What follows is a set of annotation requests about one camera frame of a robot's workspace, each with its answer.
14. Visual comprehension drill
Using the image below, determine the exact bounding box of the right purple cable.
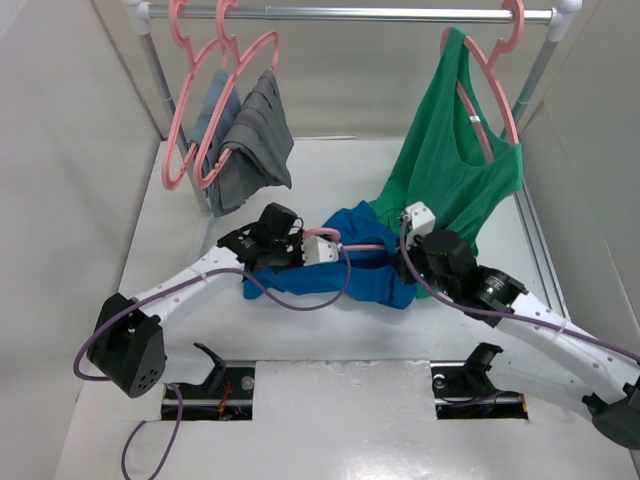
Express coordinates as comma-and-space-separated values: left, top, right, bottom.
398, 212, 640, 364

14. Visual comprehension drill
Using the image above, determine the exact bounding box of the pink hanger with gray cloth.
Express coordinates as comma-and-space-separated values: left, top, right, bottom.
197, 29, 280, 189

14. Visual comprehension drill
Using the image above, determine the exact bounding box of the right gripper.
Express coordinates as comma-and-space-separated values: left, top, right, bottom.
388, 228, 457, 298

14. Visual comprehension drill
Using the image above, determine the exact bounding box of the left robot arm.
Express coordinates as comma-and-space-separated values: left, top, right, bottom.
86, 203, 302, 398

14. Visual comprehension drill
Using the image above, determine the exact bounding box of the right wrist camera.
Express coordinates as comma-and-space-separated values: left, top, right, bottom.
401, 201, 436, 250

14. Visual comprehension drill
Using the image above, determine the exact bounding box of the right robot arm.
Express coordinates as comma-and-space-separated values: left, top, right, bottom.
398, 229, 639, 450

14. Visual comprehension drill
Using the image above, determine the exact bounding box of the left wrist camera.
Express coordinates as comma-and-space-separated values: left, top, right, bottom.
301, 236, 340, 267

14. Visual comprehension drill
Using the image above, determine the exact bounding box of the pink hanger with green shirt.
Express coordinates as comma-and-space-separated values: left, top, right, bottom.
456, 0, 525, 163

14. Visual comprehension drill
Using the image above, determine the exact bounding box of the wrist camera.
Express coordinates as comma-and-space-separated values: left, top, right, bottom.
401, 201, 436, 250
301, 236, 340, 267

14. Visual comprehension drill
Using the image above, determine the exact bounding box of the metal clothes rack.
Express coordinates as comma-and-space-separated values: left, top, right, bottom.
123, 1, 582, 211

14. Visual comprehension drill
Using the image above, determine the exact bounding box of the gray pleated cloth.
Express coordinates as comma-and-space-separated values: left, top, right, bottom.
212, 69, 294, 217

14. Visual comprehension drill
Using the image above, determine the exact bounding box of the light blue cloth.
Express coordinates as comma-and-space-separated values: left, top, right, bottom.
192, 68, 241, 211

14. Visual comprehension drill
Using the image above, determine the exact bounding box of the blue t shirt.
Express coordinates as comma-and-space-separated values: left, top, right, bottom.
256, 201, 416, 310

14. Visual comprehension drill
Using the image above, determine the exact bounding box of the green t shirt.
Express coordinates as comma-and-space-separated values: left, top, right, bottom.
369, 27, 524, 300

